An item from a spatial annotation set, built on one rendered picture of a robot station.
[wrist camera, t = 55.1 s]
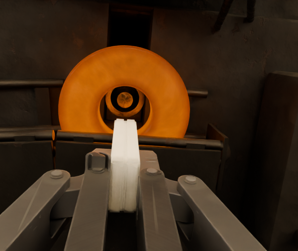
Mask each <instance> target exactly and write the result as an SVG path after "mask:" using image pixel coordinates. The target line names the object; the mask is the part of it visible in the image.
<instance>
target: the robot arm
mask: <svg viewBox="0 0 298 251"><path fill-rule="evenodd" d="M108 210H109V212H114V213H119V212H120V211H124V213H134V211H136V216H135V227H136V233H137V251H183V250H182V246H181V242H180V238H181V240H182V241H183V243H184V245H185V246H186V248H187V250H188V251H267V250H266V249H265V248H264V247H263V246H262V245H261V244H260V243H259V242H258V241H257V240H256V238H255V237H254V236H253V235H252V234H251V233H250V232H249V231H248V230H247V229H246V228H245V227H244V225H243V224H242V223H241V222H240V221H239V220H238V219H237V218H236V217H235V216H234V215H233V214H232V213H231V211H230V210H229V209H228V208H227V207H226V206H225V205H224V204H223V203H222V202H221V201H220V200H219V198H218V197H217V196H216V195H215V194H214V193H213V192H212V191H211V190H210V189H209V188H208V187H207V186H206V184H205V183H204V182H203V181H202V180H201V179H199V178H198V177H195V176H193V175H192V176H191V175H183V176H180V177H179V178H178V181H173V180H169V179H167V178H165V175H164V173H163V171H161V170H160V167H159V163H158V159H157V154H156V153H154V152H153V151H148V150H139V147H138V137H137V127H136V122H135V120H127V121H124V119H116V120H115V122H114V131H113V140H112V149H101V148H96V149H95V150H93V151H92V152H90V153H88V154H87V155H86V161H85V172H84V174H83V175H80V176H76V177H70V173H69V172H67V171H65V170H59V169H56V170H51V171H48V172H46V173H44V174H43V175H42V176H41V177H40V178H39V179H38V180H37V181H36V182H35V183H34V184H33V185H31V186H30V187H29V188H28V189H27V190H26V191H25V192H24V193H23V194H22V195H21V196H20V197H19V198H17V199H16V200H15V201H14V202H13V203H12V204H11V205H10V206H9V207H8V208H7V209H6V210H5V211H4V212H2V213H1V214H0V251H50V250H51V248H52V246H53V245H54V244H55V242H56V241H57V239H58V238H59V236H60V235H61V233H62V232H63V230H64V229H65V227H66V226H67V224H68V223H69V221H70V217H73V218H72V222H71V225H70V229H69V233H68V237H67V241H66V244H65V248H64V251H105V240H106V229H107V217H108ZM179 237H180V238H179Z"/></svg>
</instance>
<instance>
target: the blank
mask: <svg viewBox="0 0 298 251"><path fill-rule="evenodd" d="M121 86H129V87H134V88H136V89H138V90H140V91H141V92H142V93H144V94H145V96H146V97H147V98H148V100H149V102H150V115H149V118H148V120H147V122H146V123H145V125H144V126H143V127H141V128H140V129H139V130H137V135H148V136H164V137H180V138H183V137H184V135H185V133H186V130H187V127H188V123H189V118H190V103H189V97H188V93H187V90H186V87H185V85H184V83H183V81H182V79H181V77H180V75H179V74H178V72H177V71H176V70H175V68H174V67H173V66H172V65H171V64H170V63H169V62H168V61H166V60H165V59H164V58H162V57H161V56H159V55H158V54H156V53H154V52H152V51H150V50H147V49H144V48H141V47H137V46H130V45H118V46H111V47H107V48H103V49H101V50H98V51H96V52H94V53H92V54H90V55H88V56H87V57H85V58H84V59H83V60H82V61H80V62H79V63H78V64H77V65H76V66H75V67H74V68H73V70H72V71H71V72H70V74H69V75H68V77H67V78H66V80H65V82H64V84H63V87H62V90H61V93H60V97H59V104H58V115H59V122H60V126H61V129H62V130H69V131H85V132H101V133H113V130H112V129H110V128H109V127H108V126H107V125H106V124H105V123H104V122H103V120H102V118H101V115H100V111H99V106H100V102H101V99H102V98H103V96H104V95H105V94H106V93H107V92H108V91H110V90H112V89H114V88H116V87H121Z"/></svg>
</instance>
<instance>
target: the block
mask: <svg viewBox="0 0 298 251"><path fill-rule="evenodd" d="M242 220H243V222H244V224H245V225H246V227H247V228H248V230H249V231H250V232H251V234H252V235H253V236H254V237H255V238H256V240H257V241H258V242H259V243H260V244H261V245H262V246H263V247H264V248H265V249H266V250H267V251H297V249H296V245H295V241H294V237H293V234H294V233H295V231H296V230H298V73H297V72H286V71H274V72H271V73H269V74H268V76H267V78H266V82H265V88H264V93H263V99H262V104H261V110H260V115H259V121H258V126H257V132H256V138H255V143H254V149H253V154H252V160H251V165H250V171H249V177H248V182H247V188H246V193H245V199H244V204H243V210H242Z"/></svg>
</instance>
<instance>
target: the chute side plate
mask: <svg viewBox="0 0 298 251"><path fill-rule="evenodd" d="M138 147H139V150H148V151H153V152H154V153H156V154H157V159H158V163H159V167H160V170H161V171H163V173H164V175H165V178H167V179H169V180H173V181H178V178H179V177H180V176H183V175H191V176H192V175H193V176H195V177H198V178H199V179H201V180H202V181H203V182H204V183H205V184H206V186H207V187H208V188H209V189H210V190H211V191H212V192H213V193H214V194H215V189H216V183H217V176H218V170H219V163H220V157H221V151H220V150H211V149H194V148H177V147H160V146H143V145H139V146H138ZM96 148H101V149H112V144H110V143H93V142H77V141H60V140H57V141H56V148H55V164H54V153H53V142H52V140H43V141H10V142H0V213H2V212H4V211H5V210H6V209H7V208H8V207H9V206H10V205H11V204H12V203H13V202H14V201H15V200H16V199H17V198H19V197H20V196H21V195H22V194H23V193H24V192H25V191H26V190H27V189H28V188H29V187H30V186H31V185H33V184H34V183H35V182H36V181H37V180H38V179H39V178H40V177H41V176H42V175H43V174H44V173H46V172H48V171H51V170H56V169H59V170H65V171H67V172H69V173H70V177H76V176H80V175H83V174H84V172H85V161H86V155H87V154H88V153H90V152H92V151H93V150H95V149H96Z"/></svg>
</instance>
